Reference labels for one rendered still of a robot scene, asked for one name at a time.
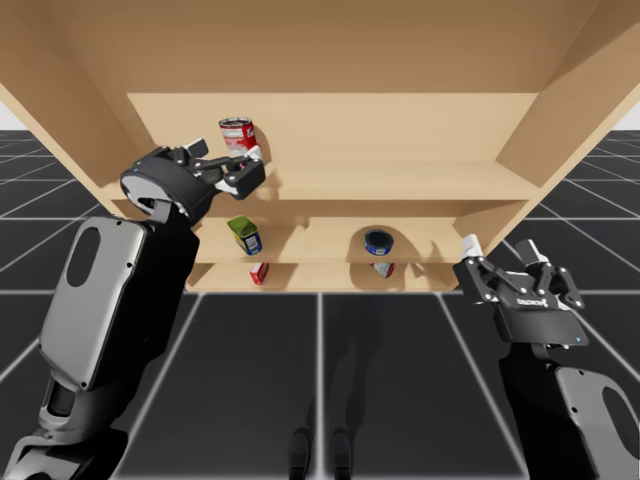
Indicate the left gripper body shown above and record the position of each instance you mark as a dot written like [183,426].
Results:
[175,185]

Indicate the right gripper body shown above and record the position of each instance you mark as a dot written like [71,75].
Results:
[540,322]

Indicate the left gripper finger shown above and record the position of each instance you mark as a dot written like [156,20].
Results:
[245,180]
[195,150]

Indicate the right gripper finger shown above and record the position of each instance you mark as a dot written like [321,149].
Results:
[555,285]
[480,280]

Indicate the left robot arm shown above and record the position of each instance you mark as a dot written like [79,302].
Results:
[100,300]

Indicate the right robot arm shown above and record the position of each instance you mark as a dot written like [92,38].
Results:
[575,425]

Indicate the red and white can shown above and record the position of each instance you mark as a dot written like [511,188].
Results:
[235,134]

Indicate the green and blue rectangular can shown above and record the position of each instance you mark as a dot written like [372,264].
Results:
[245,237]

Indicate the blue flat can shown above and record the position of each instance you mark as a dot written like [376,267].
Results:
[378,242]

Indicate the red and white carton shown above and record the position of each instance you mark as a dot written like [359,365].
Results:
[384,270]

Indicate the pale wooden shelf unit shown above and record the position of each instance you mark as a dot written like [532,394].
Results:
[350,50]

